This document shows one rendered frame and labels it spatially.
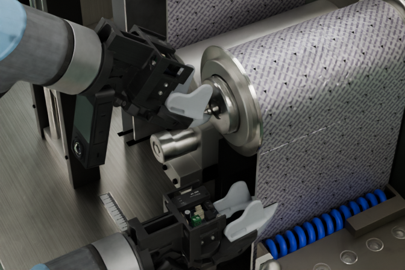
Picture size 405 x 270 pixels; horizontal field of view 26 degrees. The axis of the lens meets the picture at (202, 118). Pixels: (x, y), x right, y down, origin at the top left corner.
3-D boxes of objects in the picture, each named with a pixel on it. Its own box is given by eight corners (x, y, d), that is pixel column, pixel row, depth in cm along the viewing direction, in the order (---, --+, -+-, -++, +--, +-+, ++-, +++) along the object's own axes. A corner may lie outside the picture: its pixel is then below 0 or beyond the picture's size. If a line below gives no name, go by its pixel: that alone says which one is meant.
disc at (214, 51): (200, 112, 120) (199, 23, 110) (203, 111, 120) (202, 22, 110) (258, 179, 110) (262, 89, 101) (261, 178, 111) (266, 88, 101)
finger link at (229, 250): (263, 237, 113) (203, 264, 110) (263, 245, 114) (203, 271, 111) (244, 213, 116) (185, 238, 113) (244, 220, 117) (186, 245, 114)
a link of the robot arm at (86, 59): (47, 100, 91) (18, 57, 97) (81, 109, 95) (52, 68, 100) (84, 43, 89) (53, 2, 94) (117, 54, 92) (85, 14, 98)
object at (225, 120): (237, 129, 106) (216, 140, 113) (251, 123, 107) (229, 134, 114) (213, 72, 106) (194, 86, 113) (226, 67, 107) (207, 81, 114)
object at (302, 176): (251, 246, 122) (257, 152, 110) (385, 184, 131) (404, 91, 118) (253, 248, 122) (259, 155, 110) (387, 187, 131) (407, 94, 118)
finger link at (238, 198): (276, 176, 115) (216, 204, 112) (273, 206, 119) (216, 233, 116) (263, 162, 117) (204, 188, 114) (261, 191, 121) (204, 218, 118)
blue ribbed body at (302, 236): (258, 252, 123) (259, 237, 121) (380, 196, 131) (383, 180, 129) (272, 270, 121) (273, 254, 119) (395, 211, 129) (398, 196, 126)
